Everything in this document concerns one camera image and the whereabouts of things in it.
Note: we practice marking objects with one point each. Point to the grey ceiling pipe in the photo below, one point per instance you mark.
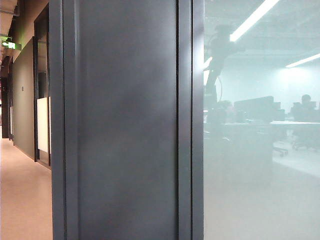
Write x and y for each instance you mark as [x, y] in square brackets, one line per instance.
[10, 11]

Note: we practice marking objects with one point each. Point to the frosted glass partition panel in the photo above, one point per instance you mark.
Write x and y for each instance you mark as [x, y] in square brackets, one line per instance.
[262, 175]

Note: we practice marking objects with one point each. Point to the green illuminated exit sign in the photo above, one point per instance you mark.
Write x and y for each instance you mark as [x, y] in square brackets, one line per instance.
[11, 45]

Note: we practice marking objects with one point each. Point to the white frosted door film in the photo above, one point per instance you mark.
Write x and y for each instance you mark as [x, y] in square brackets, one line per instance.
[42, 125]

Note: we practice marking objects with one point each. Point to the dark corridor doorway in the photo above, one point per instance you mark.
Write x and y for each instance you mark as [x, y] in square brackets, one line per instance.
[6, 100]

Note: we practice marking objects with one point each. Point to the grey metal wall column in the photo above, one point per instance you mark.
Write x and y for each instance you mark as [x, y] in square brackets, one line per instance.
[127, 125]

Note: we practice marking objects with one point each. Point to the dark framed glass door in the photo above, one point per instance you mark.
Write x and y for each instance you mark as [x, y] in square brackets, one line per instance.
[41, 62]

